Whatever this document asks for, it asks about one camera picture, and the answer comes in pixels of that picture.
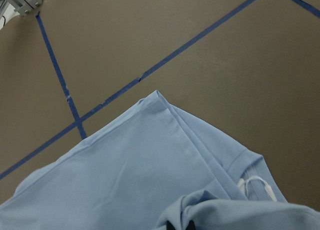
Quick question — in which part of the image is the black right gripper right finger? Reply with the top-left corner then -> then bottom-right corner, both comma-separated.
187,218 -> 196,230

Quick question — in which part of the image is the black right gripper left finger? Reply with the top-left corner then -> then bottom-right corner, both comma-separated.
166,221 -> 174,230

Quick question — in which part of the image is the light blue t-shirt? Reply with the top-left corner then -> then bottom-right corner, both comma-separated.
0,91 -> 320,229

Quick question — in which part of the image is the white hang tag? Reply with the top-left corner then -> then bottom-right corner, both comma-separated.
237,175 -> 278,202

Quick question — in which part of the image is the aluminium frame column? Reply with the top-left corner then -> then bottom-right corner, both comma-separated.
0,0 -> 43,17

